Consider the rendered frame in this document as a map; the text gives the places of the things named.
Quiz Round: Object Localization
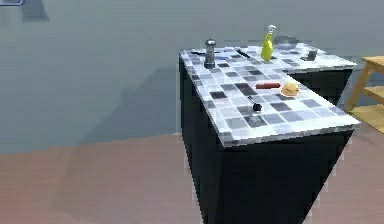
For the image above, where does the yellow-green spray bottle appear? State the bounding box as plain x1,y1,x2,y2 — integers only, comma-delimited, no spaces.
260,24,277,62

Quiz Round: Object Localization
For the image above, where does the grey bowl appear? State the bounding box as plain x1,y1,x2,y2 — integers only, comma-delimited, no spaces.
272,35,300,51

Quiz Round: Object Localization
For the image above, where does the grey metal shaker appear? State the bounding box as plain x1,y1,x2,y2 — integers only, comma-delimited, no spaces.
203,38,217,70

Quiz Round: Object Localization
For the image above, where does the black knife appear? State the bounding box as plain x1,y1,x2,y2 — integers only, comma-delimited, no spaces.
235,48,251,60

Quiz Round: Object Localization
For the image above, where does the red flat bar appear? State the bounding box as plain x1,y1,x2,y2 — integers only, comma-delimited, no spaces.
255,82,282,90

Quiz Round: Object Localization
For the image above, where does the black counter with checkered top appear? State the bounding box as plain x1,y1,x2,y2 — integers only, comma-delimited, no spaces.
178,42,362,224

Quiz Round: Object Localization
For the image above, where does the tan bread roll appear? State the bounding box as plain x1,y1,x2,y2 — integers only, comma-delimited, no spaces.
280,81,301,98

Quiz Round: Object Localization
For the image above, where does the dark grey cup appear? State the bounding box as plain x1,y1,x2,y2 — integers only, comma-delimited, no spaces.
300,49,318,62

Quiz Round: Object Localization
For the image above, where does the light wooden shelf table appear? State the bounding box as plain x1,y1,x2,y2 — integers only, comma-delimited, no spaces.
344,55,384,135

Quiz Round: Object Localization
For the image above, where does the grey framed wall picture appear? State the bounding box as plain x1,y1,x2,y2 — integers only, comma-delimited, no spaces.
0,0,25,7

